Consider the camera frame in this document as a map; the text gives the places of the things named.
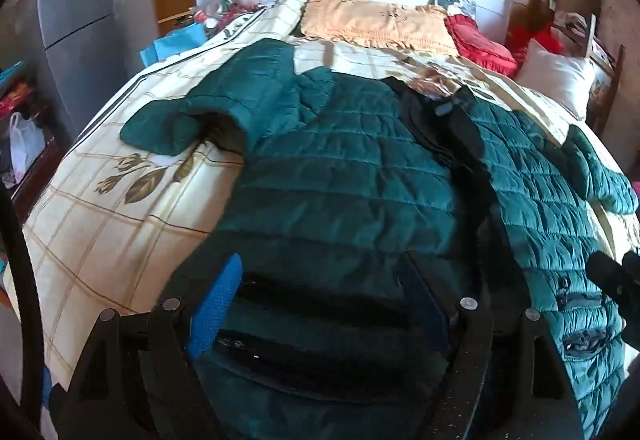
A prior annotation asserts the floral checked bedspread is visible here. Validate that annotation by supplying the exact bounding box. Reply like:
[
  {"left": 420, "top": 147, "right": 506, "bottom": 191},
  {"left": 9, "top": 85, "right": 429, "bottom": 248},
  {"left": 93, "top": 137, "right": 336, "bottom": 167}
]
[{"left": 5, "top": 0, "right": 640, "bottom": 401}]

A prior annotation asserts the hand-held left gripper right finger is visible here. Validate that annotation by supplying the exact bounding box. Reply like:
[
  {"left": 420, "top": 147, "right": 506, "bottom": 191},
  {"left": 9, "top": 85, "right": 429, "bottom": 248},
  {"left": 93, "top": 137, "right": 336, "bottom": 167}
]
[{"left": 400, "top": 252, "right": 586, "bottom": 440}]

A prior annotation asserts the yellow frilled pillow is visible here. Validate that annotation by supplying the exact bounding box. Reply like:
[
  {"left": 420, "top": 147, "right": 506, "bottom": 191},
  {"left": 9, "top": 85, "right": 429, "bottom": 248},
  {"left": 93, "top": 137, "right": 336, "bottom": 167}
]
[{"left": 300, "top": 0, "right": 461, "bottom": 58}]

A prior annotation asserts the grey refrigerator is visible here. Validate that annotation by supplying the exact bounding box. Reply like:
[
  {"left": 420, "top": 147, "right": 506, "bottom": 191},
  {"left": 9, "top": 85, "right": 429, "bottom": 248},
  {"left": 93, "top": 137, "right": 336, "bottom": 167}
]
[{"left": 35, "top": 0, "right": 161, "bottom": 141}]

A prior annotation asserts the blue box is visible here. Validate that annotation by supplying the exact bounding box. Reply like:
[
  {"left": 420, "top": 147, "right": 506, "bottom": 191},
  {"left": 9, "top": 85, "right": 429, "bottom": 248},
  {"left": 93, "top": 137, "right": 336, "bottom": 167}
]
[{"left": 140, "top": 22, "right": 208, "bottom": 65}]

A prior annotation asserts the red heart-shaped pillow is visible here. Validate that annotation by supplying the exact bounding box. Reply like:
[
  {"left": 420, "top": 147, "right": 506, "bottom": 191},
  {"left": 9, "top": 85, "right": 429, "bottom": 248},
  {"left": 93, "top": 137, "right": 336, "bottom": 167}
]
[{"left": 444, "top": 14, "right": 521, "bottom": 78}]

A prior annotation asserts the white pillow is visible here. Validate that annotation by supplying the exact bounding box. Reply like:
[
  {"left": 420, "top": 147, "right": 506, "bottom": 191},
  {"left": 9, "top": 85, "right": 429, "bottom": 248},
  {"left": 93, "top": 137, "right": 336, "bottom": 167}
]
[{"left": 515, "top": 37, "right": 601, "bottom": 121}]

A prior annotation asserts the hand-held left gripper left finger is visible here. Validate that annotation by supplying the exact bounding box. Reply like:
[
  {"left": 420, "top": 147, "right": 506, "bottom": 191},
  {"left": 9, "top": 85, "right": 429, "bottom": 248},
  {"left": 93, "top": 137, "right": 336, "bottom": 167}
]
[{"left": 47, "top": 252, "right": 246, "bottom": 440}]

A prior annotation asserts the clear bag of bottles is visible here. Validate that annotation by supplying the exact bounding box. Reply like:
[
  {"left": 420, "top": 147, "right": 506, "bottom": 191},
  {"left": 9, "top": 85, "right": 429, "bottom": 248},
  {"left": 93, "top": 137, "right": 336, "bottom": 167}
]
[{"left": 200, "top": 0, "right": 233, "bottom": 29}]

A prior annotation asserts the wooden chair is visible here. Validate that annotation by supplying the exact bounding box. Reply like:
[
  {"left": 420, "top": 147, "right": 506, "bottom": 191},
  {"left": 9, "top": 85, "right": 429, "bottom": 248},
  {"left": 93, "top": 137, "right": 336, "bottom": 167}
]
[{"left": 510, "top": 0, "right": 626, "bottom": 135}]

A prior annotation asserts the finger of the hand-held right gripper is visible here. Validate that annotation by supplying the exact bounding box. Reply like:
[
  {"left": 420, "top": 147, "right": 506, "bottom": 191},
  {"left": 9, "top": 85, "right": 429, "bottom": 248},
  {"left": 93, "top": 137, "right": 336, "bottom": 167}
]
[{"left": 586, "top": 251, "right": 626, "bottom": 301}]

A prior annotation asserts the white plastic bag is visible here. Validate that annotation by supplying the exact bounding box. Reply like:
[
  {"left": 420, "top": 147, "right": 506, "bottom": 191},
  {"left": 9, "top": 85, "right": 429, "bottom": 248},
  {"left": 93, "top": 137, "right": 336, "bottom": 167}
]
[{"left": 9, "top": 112, "right": 47, "bottom": 183}]

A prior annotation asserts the red cloth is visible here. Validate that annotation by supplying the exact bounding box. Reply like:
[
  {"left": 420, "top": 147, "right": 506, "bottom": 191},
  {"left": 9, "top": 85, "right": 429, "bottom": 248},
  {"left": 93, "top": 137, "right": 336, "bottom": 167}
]
[{"left": 505, "top": 22, "right": 565, "bottom": 65}]

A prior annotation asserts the photo print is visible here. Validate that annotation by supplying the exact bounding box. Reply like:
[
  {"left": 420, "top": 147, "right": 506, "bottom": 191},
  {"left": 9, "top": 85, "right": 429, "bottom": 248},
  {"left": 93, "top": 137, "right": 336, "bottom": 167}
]
[{"left": 432, "top": 0, "right": 478, "bottom": 18}]

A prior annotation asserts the dark green quilted jacket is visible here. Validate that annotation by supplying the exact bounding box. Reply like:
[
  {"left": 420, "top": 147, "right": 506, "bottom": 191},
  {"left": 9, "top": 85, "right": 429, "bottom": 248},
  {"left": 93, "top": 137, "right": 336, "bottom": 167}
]
[{"left": 120, "top": 40, "right": 640, "bottom": 440}]

